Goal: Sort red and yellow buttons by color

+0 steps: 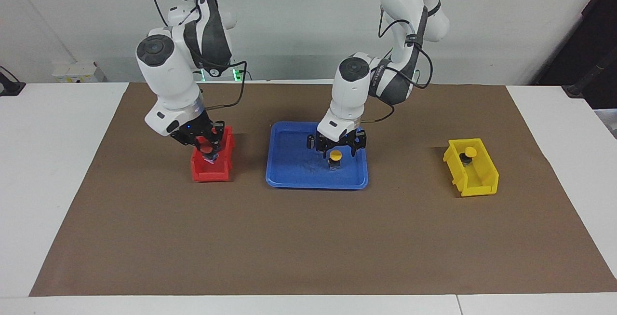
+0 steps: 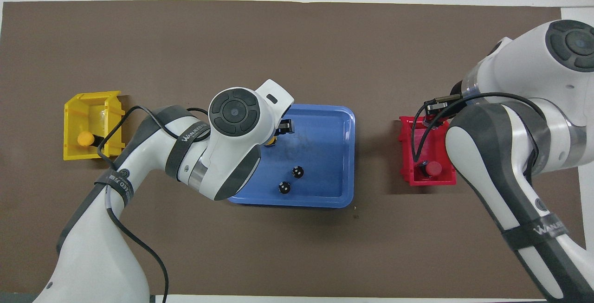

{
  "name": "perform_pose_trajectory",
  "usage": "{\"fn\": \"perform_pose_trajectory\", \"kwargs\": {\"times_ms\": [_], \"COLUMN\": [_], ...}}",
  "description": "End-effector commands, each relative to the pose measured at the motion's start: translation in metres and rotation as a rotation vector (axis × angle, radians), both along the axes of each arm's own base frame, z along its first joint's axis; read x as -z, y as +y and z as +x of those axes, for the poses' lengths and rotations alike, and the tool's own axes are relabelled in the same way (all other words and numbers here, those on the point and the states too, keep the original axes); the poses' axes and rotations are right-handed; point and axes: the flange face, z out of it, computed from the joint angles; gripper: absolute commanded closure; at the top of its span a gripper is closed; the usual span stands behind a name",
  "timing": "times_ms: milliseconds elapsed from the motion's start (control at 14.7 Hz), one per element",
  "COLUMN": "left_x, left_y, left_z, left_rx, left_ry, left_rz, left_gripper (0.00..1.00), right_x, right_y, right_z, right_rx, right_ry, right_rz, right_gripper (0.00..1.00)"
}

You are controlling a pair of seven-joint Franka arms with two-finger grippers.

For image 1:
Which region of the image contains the red push button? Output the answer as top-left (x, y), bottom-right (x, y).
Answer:
top-left (199, 145), bottom-right (220, 164)

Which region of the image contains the red plastic bin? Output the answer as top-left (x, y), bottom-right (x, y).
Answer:
top-left (190, 126), bottom-right (236, 183)

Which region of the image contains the blue plastic tray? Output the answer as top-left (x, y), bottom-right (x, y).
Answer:
top-left (266, 121), bottom-right (370, 190)

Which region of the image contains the brown table mat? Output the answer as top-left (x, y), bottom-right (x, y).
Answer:
top-left (29, 82), bottom-right (617, 297)

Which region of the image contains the yellow plastic bin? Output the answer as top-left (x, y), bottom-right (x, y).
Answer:
top-left (443, 138), bottom-right (499, 197)

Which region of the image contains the white power box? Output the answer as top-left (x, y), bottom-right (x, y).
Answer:
top-left (52, 62), bottom-right (107, 83)

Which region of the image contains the black pole stand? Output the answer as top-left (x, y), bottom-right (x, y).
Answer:
top-left (562, 59), bottom-right (617, 98)

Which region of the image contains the dark cabinet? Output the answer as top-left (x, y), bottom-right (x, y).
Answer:
top-left (533, 0), bottom-right (617, 110)

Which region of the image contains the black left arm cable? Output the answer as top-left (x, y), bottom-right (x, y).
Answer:
top-left (361, 9), bottom-right (433, 123)

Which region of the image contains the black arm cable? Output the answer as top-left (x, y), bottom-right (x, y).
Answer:
top-left (361, 9), bottom-right (433, 123)
top-left (145, 0), bottom-right (248, 110)

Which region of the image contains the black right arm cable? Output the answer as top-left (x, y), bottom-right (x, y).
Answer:
top-left (145, 0), bottom-right (248, 110)

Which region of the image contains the black clamp mount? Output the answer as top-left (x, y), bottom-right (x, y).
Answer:
top-left (0, 66), bottom-right (26, 96)

